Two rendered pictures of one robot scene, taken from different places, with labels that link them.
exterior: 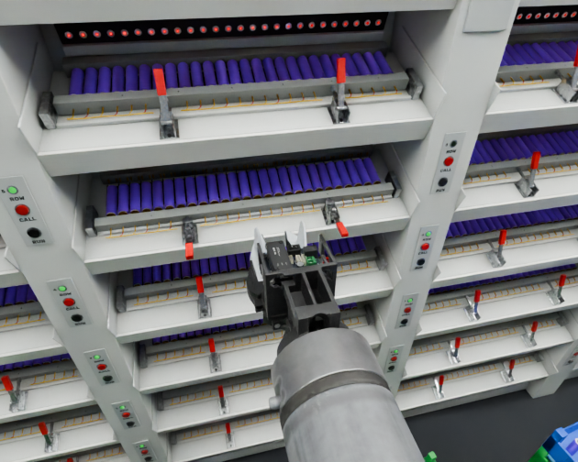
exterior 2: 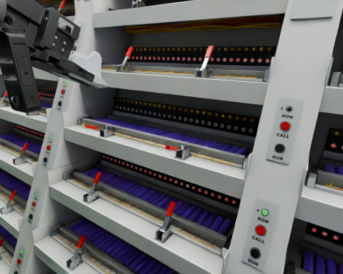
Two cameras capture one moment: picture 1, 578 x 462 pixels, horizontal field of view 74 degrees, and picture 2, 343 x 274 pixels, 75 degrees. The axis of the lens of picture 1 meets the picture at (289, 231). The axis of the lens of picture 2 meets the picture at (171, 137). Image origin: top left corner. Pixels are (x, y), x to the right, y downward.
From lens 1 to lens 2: 0.61 m
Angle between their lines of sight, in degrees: 56
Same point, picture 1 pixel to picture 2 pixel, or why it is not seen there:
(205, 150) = (128, 81)
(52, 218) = (67, 99)
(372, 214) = (213, 166)
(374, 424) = not seen: outside the picture
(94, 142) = not seen: hidden behind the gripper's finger
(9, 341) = (27, 167)
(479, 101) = (315, 73)
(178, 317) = (77, 194)
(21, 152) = not seen: hidden behind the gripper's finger
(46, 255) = (57, 117)
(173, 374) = (54, 250)
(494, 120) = (341, 97)
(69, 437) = (0, 265)
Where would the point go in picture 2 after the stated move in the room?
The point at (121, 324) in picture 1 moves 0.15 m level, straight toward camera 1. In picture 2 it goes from (57, 183) to (21, 191)
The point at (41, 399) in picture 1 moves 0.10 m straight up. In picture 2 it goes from (11, 216) to (18, 191)
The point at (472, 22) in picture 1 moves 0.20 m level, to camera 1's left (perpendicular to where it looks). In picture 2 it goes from (296, 12) to (211, 30)
